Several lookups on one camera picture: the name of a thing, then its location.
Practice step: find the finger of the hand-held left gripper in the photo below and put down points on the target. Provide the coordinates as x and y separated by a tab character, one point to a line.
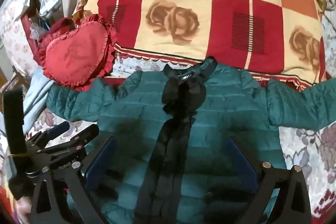
84	134
56	130

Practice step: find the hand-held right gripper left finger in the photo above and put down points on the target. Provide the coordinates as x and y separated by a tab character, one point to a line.
99	163

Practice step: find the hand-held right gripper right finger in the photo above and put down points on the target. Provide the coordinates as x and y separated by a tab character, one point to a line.
242	159

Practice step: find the teal puffer jacket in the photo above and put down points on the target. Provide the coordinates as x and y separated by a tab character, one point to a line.
210	113

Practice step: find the light blue cloth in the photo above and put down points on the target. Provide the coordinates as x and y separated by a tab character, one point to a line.
39	92

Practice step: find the white floral bed sheet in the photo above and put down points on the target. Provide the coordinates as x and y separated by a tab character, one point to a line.
309	150

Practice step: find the pink floral cloth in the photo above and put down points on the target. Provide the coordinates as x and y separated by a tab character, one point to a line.
15	43

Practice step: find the red heart-shaped ruffled pillow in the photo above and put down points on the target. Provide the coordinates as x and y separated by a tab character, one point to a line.
76	53

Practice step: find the red wooden furniture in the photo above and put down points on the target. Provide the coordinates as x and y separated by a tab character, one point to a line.
27	23

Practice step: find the dark red cloth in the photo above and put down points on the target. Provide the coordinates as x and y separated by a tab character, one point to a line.
61	24

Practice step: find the white plastic bag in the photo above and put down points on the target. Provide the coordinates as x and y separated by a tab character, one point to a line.
51	2

